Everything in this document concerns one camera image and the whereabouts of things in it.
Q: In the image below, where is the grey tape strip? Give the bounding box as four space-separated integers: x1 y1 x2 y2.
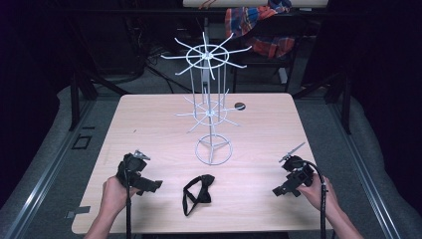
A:
65 205 92 220

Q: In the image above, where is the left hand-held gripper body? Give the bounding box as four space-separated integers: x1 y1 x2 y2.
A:
115 152 164 197

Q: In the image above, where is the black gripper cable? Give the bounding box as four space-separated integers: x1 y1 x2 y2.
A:
123 168 133 239
300 159 328 239

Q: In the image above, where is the plaid cloth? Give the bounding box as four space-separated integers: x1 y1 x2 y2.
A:
224 0 297 61

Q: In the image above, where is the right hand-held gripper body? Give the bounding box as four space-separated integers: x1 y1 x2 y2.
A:
272 154 316 198

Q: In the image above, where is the white wire display rack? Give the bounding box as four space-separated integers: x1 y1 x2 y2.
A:
160 31 254 166

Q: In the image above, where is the metal floor rail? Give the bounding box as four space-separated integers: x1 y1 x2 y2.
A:
0 99 98 239
326 99 404 239

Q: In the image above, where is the person's left hand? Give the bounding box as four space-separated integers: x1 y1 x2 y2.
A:
101 175 141 217

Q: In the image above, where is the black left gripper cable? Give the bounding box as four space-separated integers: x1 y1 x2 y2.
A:
123 168 133 239

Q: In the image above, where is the person's right hand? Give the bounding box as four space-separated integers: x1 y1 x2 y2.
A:
297 174 340 218

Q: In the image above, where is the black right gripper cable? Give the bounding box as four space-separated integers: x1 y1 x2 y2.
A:
300 159 328 239

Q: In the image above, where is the black chair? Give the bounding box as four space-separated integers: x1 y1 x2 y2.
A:
231 13 308 94

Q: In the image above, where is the black bow tie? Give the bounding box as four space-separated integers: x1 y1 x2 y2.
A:
181 173 216 218

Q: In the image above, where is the black metal stand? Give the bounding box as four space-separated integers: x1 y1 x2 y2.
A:
66 64 131 132
291 71 353 135

